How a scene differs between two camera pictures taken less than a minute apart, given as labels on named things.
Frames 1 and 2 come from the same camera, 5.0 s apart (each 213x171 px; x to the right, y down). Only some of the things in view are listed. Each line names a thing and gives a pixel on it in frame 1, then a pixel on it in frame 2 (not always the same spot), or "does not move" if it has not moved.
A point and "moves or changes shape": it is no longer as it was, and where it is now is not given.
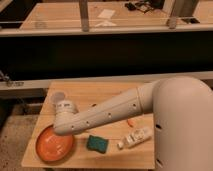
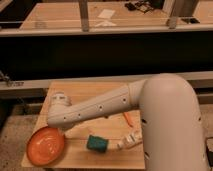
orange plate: x=52 y=147 moves or changes shape
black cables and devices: x=145 y=6 does not move
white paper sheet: x=106 y=14 does not move
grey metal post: x=84 y=13 does not move
